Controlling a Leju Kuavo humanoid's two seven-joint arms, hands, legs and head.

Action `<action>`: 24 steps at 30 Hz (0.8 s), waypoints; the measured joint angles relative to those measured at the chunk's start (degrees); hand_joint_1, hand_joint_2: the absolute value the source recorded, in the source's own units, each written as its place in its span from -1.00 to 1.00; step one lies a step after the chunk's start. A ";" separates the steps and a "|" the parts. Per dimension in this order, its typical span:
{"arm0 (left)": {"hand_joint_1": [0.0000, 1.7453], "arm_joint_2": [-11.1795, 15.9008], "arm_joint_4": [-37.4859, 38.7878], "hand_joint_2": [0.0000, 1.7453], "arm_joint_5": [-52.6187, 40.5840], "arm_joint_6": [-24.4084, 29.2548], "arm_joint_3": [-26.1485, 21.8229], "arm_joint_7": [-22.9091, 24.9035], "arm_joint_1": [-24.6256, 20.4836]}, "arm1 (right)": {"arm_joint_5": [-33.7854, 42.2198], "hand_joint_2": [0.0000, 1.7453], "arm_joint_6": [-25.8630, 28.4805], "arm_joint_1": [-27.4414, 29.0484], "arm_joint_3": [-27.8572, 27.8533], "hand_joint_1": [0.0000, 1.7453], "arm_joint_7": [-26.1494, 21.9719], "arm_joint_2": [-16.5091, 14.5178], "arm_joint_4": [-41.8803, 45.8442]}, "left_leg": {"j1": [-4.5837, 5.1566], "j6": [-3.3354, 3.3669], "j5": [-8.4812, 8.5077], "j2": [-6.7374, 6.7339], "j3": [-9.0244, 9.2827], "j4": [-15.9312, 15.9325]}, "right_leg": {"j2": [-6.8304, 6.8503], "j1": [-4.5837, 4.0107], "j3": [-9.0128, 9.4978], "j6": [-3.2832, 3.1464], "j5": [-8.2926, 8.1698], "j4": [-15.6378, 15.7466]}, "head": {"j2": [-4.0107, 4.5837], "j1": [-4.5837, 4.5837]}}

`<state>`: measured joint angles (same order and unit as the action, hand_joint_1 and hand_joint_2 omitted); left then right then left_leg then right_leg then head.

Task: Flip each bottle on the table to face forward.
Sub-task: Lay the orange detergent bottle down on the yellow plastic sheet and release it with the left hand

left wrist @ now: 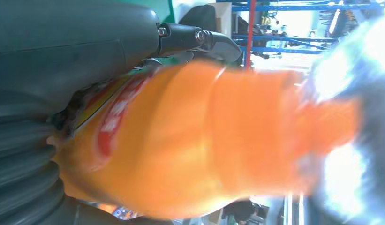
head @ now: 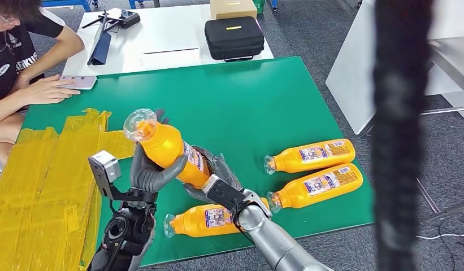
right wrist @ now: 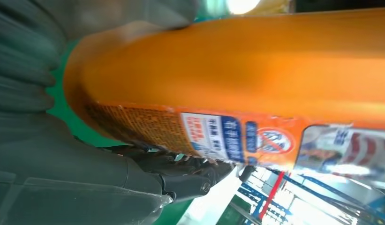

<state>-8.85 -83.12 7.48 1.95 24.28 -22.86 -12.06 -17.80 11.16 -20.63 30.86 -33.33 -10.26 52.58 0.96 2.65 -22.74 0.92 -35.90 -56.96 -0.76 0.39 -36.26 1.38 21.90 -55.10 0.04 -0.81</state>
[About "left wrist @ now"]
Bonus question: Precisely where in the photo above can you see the red pole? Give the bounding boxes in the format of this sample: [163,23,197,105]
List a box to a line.
[243,0,257,70]

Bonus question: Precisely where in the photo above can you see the orange detergent bottle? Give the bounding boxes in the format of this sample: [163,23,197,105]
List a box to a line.
[47,15,385,225]

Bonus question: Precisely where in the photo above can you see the blue metal shelf rack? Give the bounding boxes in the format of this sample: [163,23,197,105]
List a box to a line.
[215,0,385,60]

